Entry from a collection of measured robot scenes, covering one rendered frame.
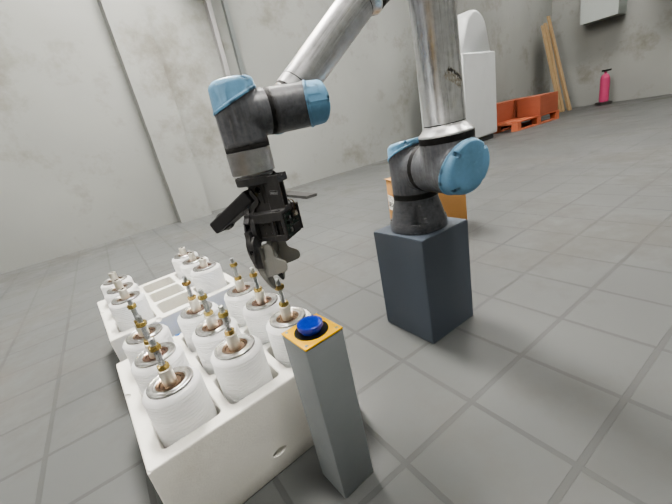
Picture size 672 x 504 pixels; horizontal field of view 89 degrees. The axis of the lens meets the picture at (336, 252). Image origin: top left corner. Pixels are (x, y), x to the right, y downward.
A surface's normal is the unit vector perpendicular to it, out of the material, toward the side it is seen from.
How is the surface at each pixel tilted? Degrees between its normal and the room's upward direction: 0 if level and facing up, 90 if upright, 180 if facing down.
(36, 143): 90
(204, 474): 90
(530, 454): 0
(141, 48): 90
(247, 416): 90
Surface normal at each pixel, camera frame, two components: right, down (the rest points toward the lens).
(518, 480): -0.19, -0.92
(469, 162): 0.43, 0.36
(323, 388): 0.62, 0.16
